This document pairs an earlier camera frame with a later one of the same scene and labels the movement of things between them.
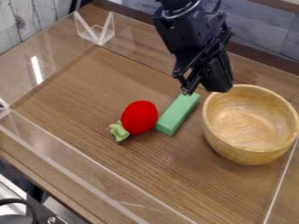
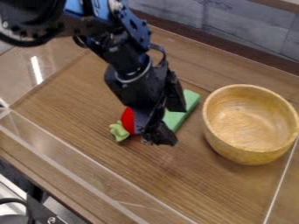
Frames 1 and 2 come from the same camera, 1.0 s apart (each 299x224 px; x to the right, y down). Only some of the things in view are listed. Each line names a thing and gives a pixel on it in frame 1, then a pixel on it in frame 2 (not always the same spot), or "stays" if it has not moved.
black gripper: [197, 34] to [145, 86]
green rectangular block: [178, 114] stays
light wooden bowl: [250, 124] stays
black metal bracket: [39, 213] stays
